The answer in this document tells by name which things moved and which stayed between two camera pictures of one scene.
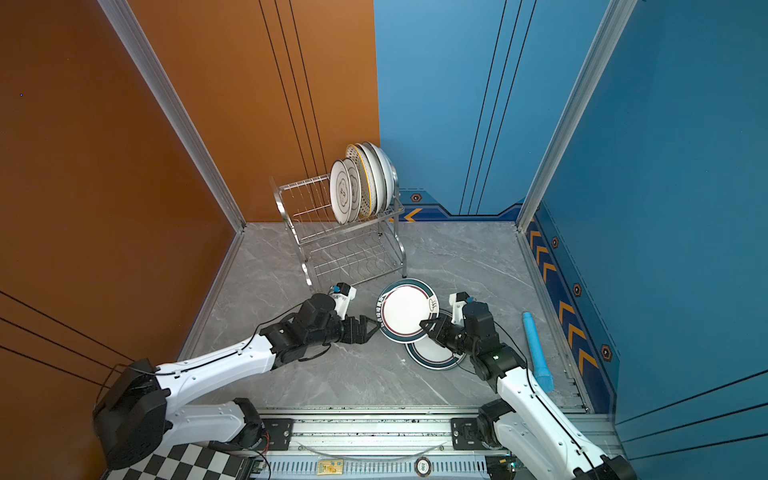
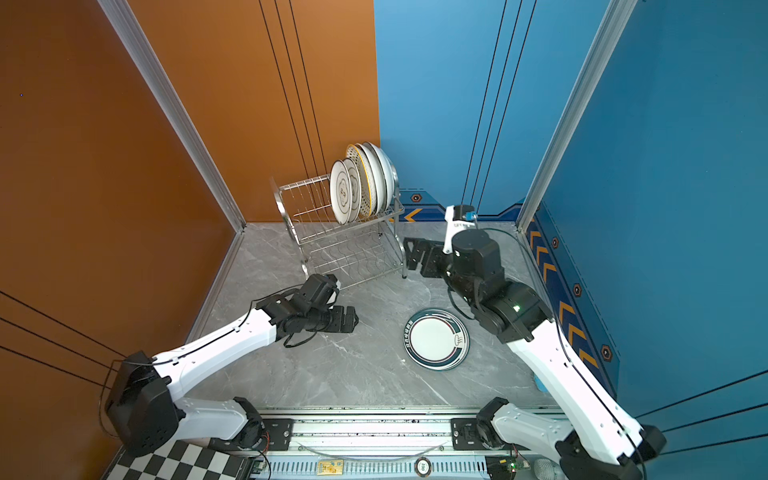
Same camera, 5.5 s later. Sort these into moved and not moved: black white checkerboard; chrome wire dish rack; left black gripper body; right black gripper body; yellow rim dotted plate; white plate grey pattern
Moved: left black gripper body; right black gripper body
Not moved: black white checkerboard; chrome wire dish rack; yellow rim dotted plate; white plate grey pattern
